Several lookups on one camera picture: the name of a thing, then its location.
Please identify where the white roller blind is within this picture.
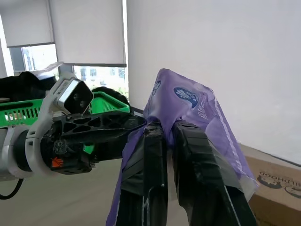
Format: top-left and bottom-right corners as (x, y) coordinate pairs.
(48, 0), (127, 67)
(0, 0), (56, 48)

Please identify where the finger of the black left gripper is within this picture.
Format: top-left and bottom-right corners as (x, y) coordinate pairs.
(93, 135), (129, 163)
(61, 112), (146, 142)

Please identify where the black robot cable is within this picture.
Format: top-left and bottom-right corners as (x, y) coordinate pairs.
(0, 178), (24, 201)

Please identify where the purple tissue pack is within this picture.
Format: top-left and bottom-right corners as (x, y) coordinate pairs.
(105, 68), (259, 226)

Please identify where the green plastic basket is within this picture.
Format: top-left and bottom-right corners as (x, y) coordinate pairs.
(0, 91), (131, 129)

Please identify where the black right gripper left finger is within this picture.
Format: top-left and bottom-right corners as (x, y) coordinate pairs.
(117, 124), (169, 226)

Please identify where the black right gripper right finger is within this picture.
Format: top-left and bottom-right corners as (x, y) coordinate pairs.
(172, 120), (257, 226)

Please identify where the black bag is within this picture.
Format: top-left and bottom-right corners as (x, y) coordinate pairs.
(0, 71), (60, 100)

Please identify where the black rounded object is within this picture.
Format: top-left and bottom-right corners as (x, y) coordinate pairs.
(91, 86), (130, 107)

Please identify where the brown cardboard box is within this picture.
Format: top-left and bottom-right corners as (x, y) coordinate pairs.
(239, 143), (301, 226)

